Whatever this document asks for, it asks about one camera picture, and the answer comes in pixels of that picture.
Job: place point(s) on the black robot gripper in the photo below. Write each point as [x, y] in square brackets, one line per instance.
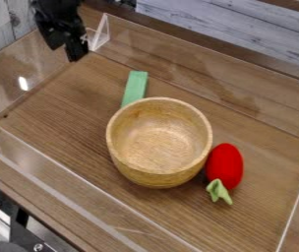
[56, 15]

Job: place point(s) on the long green block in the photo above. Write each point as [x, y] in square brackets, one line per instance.
[135, 87]

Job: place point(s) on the light wooden bowl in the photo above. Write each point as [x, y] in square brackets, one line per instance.
[159, 139]

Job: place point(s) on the clear acrylic tray walls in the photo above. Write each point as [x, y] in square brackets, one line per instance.
[56, 170]

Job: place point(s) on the red felt strawberry toy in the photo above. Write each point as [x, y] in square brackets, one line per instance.
[223, 171]

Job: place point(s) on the clear acrylic corner bracket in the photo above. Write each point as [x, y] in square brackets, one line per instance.
[100, 35]

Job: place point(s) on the black metal table frame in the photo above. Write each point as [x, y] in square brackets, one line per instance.
[22, 240]

